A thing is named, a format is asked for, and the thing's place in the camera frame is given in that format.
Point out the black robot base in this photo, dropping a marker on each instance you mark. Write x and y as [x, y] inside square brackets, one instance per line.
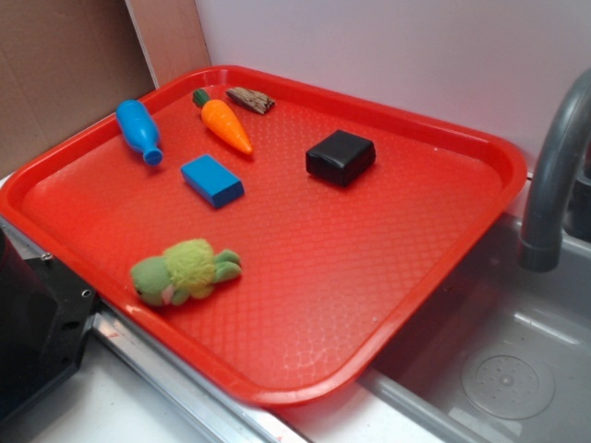
[46, 311]

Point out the brown wood piece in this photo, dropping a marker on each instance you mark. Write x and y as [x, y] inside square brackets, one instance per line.
[252, 100]

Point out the brown cardboard panel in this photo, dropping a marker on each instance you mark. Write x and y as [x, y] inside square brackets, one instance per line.
[66, 64]

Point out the green plush turtle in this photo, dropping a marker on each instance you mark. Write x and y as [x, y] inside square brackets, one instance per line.
[188, 270]

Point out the blue rectangular block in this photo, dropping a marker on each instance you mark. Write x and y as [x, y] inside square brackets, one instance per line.
[213, 181]

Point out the silver metal rail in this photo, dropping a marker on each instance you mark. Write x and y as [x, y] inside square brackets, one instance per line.
[130, 390]

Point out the orange toy carrot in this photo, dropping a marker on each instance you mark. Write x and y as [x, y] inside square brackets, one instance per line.
[222, 121]

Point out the grey plastic sink basin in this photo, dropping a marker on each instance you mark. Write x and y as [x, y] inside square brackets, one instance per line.
[496, 354]

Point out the blue plastic bottle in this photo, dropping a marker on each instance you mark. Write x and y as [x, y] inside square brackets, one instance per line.
[139, 131]

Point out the red plastic tray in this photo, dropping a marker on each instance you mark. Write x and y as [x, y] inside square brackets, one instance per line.
[330, 273]

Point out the black square block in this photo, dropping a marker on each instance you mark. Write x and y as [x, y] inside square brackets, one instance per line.
[340, 158]

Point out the grey sink faucet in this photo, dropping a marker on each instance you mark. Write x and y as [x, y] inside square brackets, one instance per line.
[558, 200]

